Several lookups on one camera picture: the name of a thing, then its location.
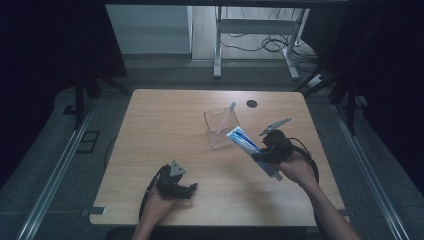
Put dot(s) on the blue and white toothpaste tube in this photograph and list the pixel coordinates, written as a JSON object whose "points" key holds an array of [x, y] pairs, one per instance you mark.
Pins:
{"points": [[248, 146]]}

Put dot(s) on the white metal desk frame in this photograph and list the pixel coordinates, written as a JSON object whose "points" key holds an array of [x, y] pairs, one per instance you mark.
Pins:
{"points": [[256, 26]]}

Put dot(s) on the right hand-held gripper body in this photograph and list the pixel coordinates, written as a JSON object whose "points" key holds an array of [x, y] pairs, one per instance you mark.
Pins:
{"points": [[278, 146]]}

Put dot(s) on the clear plastic container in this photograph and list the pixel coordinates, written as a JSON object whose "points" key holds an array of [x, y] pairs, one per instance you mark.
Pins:
{"points": [[222, 128]]}

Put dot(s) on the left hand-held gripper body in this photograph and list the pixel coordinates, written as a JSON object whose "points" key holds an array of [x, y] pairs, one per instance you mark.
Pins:
{"points": [[170, 183]]}

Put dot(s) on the grey metal table bracket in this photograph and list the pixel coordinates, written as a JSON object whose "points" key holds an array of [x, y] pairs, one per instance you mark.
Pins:
{"points": [[95, 211]]}

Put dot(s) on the grey metal floor rail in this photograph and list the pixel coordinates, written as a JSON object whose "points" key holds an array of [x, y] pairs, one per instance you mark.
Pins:
{"points": [[53, 180], [370, 173]]}

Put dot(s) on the person's right hand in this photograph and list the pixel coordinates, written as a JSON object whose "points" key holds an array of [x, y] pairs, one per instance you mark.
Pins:
{"points": [[298, 170]]}

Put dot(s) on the pink toothbrush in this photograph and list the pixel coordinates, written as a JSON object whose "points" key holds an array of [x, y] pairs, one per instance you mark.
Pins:
{"points": [[224, 125]]}

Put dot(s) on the white power strip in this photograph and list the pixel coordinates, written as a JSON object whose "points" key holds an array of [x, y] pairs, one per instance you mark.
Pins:
{"points": [[315, 81]]}

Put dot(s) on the black round table grommet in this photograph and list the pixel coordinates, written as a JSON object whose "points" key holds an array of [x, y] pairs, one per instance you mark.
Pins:
{"points": [[252, 103]]}

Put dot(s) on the black metal stand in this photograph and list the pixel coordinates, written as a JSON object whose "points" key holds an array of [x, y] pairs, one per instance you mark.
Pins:
{"points": [[79, 100], [350, 106]]}

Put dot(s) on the person's left hand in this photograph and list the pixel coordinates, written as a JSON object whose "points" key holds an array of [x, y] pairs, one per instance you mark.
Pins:
{"points": [[160, 203]]}

